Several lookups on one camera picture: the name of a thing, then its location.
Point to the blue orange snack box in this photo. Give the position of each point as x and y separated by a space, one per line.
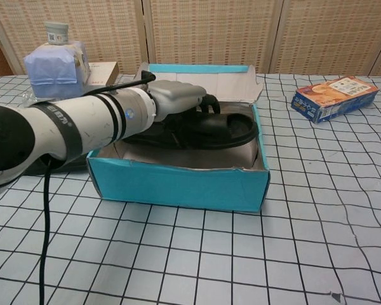
333 95

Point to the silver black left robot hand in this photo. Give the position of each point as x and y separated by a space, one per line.
177 98

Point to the teal cardboard shoe box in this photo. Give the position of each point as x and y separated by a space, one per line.
177 187

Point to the purple paper wrapped package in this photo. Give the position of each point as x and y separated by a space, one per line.
50 70

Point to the beige flat cardboard box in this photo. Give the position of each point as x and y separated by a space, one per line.
103 71

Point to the clear plastic water bottle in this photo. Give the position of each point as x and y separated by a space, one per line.
27 99

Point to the woven folding screen panel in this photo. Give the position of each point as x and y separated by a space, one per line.
336 31
209 31
108 31

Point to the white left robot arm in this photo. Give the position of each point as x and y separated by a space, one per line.
82 120

